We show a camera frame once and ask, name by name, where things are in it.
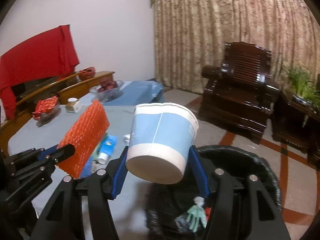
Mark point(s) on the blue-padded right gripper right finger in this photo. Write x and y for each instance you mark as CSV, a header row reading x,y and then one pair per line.
x,y
262,219

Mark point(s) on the large crumpled white tissue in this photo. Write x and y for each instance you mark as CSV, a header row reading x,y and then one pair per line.
x,y
126,139

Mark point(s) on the green glove in bin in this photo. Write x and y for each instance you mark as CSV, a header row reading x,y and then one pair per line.
x,y
196,215

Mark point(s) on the dark wooden side table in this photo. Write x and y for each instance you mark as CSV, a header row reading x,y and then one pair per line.
x,y
297,125

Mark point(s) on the black trash bag bin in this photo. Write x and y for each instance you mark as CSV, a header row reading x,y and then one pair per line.
x,y
167,205

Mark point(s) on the beige patterned curtain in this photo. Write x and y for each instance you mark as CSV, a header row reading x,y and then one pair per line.
x,y
190,34

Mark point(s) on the orange foam net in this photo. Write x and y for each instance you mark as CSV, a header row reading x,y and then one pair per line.
x,y
84,135

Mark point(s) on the red cloth on TV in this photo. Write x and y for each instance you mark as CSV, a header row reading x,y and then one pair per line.
x,y
48,54

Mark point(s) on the blue plastic table cover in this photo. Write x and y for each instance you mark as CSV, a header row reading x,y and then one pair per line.
x,y
137,92

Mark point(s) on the wooden curved chair back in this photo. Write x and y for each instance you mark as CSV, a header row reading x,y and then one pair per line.
x,y
64,88

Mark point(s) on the green potted plant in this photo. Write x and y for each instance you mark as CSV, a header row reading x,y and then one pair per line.
x,y
303,89

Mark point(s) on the dark wooden armchair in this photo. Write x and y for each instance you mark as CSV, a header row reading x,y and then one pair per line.
x,y
241,91

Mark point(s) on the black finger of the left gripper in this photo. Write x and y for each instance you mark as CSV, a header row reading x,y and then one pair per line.
x,y
57,154

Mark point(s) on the glass fruit bowl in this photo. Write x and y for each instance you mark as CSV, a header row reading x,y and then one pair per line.
x,y
108,95

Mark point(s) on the small white tissue box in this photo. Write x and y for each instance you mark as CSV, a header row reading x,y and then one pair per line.
x,y
73,105

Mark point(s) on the dark red fruit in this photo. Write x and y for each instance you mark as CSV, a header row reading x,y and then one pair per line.
x,y
107,84

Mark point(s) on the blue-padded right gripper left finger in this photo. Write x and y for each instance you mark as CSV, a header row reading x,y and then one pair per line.
x,y
61,218

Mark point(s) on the red snack packet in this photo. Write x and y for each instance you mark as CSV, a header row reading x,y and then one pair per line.
x,y
45,107

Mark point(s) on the blue white paper cup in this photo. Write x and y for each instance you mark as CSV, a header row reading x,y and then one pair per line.
x,y
161,135

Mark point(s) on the blue hand cream tube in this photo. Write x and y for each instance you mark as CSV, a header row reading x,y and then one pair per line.
x,y
106,148

